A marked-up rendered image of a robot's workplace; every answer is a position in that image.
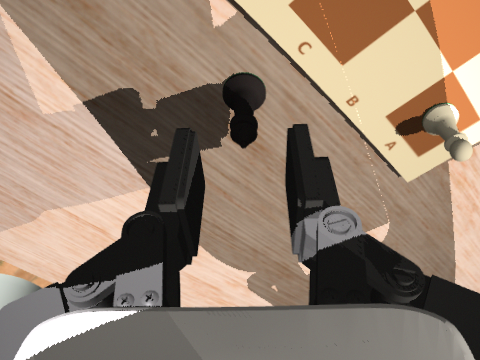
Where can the wooden chessboard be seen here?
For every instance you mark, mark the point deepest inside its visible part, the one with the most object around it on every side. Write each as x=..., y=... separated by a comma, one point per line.
x=384, y=63

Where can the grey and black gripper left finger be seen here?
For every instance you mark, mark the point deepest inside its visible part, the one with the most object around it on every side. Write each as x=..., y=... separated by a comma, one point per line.
x=142, y=267

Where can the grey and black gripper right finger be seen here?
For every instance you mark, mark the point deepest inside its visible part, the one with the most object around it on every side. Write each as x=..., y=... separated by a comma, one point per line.
x=345, y=261

